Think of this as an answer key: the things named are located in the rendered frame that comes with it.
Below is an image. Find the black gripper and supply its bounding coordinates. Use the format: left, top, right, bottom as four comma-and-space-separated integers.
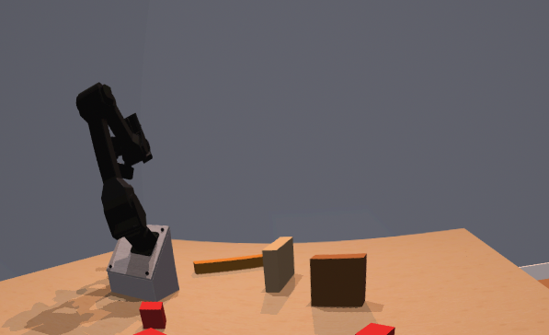
118, 163, 134, 179

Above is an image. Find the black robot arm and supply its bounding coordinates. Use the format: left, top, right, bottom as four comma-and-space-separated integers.
76, 82, 159, 256

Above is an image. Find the small red cube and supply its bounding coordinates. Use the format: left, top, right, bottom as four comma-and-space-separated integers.
139, 302, 166, 329
133, 328, 166, 335
355, 323, 395, 335

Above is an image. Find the orange long flat bar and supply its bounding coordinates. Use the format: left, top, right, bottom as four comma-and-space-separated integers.
193, 254, 264, 274

